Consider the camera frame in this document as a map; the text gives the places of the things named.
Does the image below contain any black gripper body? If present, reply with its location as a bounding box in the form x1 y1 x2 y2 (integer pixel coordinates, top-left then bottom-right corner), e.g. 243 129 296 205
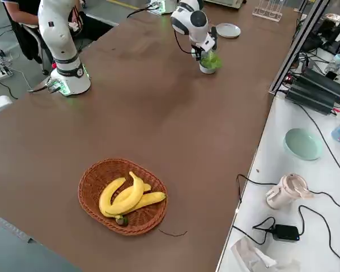
191 45 206 62

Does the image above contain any green lettuce leaf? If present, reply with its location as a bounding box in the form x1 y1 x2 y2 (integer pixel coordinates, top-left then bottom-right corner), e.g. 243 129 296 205
201 52 224 70

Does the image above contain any smaller grey bowl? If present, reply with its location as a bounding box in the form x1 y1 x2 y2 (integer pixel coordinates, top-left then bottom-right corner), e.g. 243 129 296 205
199 61 217 74

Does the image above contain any larger grey plate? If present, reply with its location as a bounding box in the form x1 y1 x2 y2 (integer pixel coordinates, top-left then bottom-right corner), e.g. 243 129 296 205
215 22 241 39

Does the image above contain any pale green dish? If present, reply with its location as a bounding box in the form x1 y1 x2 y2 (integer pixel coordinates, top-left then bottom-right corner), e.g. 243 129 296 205
283 128 324 162

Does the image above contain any black power supply box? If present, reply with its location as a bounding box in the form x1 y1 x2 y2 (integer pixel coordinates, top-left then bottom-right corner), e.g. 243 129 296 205
285 67 340 116

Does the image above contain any clear plastic bottle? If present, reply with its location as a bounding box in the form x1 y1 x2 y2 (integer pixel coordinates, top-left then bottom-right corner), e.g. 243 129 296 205
324 53 340 74

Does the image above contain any yellow banana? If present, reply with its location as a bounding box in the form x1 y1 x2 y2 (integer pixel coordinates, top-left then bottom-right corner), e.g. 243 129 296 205
113 192 167 218
104 171 145 216
99 177 128 218
113 183 152 205

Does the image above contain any brown wicker basket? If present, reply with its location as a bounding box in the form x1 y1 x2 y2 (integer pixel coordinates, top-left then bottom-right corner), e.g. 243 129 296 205
78 158 168 236

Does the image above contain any white portable blender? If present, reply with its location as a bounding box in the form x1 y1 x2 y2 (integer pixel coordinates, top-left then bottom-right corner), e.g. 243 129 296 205
265 173 315 210

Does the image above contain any dark office chair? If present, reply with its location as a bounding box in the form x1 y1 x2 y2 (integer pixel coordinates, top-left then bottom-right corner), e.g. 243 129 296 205
1 2 54 76

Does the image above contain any person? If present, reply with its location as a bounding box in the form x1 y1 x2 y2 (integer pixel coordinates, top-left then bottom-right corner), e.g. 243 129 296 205
1 0 116 57

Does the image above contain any black power adapter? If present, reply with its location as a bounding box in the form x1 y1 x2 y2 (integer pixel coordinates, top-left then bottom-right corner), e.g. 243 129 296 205
273 224 300 243

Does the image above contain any crumpled clear plastic bag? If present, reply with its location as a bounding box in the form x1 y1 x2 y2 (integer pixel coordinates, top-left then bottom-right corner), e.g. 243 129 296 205
230 236 301 272

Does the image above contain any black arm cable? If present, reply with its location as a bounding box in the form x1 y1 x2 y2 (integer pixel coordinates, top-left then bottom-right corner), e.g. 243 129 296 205
174 28 198 54

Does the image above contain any black base cable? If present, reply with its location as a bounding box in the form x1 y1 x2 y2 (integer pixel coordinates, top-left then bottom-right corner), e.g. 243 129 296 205
28 79 60 93
126 1 159 18

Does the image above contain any white wire dish rack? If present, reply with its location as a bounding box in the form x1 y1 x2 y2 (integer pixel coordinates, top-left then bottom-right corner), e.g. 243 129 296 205
252 0 284 23

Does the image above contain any aluminium frame post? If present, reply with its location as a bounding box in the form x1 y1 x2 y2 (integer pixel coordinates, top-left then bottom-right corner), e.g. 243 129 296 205
269 0 331 96

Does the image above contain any black blender cable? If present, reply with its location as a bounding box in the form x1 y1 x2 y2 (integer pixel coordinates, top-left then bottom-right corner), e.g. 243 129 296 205
236 174 278 205

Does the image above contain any long black desk cable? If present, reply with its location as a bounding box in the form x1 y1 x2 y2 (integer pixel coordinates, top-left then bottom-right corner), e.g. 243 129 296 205
293 101 340 182

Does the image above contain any dark thin string piece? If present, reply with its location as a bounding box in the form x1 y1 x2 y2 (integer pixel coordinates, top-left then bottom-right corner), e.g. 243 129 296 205
158 228 188 237

